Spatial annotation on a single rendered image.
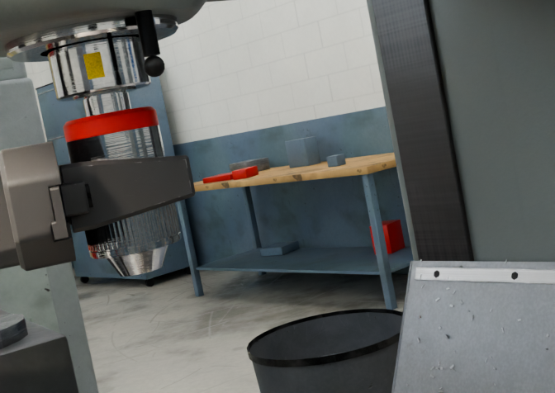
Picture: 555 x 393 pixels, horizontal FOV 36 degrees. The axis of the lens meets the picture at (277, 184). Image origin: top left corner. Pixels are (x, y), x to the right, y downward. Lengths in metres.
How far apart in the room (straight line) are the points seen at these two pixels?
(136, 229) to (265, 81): 6.54
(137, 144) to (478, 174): 0.39
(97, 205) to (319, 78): 6.09
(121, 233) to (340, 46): 5.89
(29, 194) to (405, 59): 0.46
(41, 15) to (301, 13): 6.20
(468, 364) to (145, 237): 0.40
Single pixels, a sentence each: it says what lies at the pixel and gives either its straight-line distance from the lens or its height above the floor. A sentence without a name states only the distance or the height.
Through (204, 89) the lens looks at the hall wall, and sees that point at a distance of 7.63.
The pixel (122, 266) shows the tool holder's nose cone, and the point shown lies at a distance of 0.44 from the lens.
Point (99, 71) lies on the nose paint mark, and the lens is 0.42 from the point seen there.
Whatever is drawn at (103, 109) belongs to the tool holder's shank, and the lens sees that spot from 0.43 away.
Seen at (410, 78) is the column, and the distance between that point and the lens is 0.77.
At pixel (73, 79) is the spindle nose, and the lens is 0.43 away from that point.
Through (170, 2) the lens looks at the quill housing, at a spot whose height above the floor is 1.31.
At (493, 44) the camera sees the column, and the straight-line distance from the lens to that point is 0.72.
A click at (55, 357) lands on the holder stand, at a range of 0.66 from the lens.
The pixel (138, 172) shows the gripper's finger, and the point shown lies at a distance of 0.41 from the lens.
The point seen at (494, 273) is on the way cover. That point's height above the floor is 1.09.
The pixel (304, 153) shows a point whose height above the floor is 0.97.
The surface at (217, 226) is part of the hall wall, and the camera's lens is 7.82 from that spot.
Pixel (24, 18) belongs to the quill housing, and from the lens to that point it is 0.39.
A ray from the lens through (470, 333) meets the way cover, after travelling 0.75.
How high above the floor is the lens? 1.25
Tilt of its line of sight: 4 degrees down
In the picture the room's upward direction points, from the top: 11 degrees counter-clockwise
